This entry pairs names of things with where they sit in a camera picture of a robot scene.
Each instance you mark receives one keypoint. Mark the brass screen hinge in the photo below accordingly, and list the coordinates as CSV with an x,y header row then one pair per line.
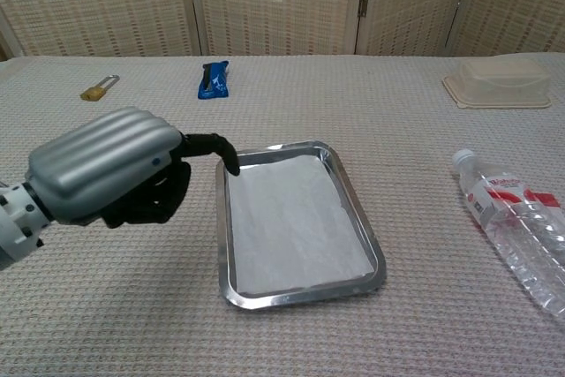
x,y
363,6

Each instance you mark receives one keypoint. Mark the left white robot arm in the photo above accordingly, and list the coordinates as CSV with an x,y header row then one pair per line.
x,y
17,227

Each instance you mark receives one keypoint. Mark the blue snack packet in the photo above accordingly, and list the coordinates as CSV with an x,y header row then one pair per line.
x,y
214,83

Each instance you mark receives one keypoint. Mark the beige woven folding screen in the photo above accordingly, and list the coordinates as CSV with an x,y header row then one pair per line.
x,y
273,2

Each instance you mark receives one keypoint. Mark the beige plastic food container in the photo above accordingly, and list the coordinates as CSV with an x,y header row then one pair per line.
x,y
499,81

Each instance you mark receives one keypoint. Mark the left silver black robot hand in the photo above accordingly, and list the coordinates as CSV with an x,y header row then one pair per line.
x,y
106,156

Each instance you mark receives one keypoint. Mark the cream woven tablecloth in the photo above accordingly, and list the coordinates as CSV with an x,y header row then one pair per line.
x,y
132,306

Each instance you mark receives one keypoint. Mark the clear plastic water bottle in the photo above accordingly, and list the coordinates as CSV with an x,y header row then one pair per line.
x,y
507,222

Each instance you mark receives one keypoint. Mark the shiny metal tray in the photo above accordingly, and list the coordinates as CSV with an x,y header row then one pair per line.
x,y
375,262

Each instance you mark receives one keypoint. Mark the white paper napkin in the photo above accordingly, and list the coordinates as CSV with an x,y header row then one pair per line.
x,y
291,227

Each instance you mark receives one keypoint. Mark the brass padlock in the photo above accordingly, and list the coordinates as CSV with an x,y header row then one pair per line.
x,y
92,93

